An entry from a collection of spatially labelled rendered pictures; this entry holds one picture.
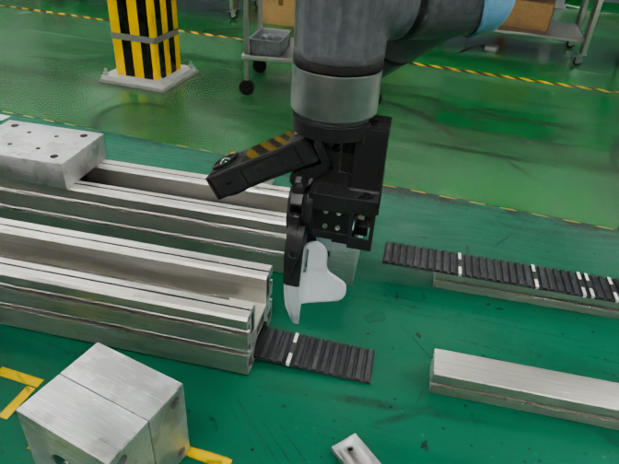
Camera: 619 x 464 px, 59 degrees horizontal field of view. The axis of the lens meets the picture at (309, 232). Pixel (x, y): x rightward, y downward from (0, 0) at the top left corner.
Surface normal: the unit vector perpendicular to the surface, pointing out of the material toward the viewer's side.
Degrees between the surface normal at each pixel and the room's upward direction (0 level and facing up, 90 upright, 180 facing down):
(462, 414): 0
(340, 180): 90
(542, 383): 0
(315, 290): 73
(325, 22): 90
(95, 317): 90
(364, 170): 90
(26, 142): 0
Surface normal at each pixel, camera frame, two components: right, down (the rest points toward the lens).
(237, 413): 0.06, -0.83
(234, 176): -0.18, 0.51
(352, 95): 0.29, 0.54
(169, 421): 0.89, 0.29
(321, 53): -0.40, 0.48
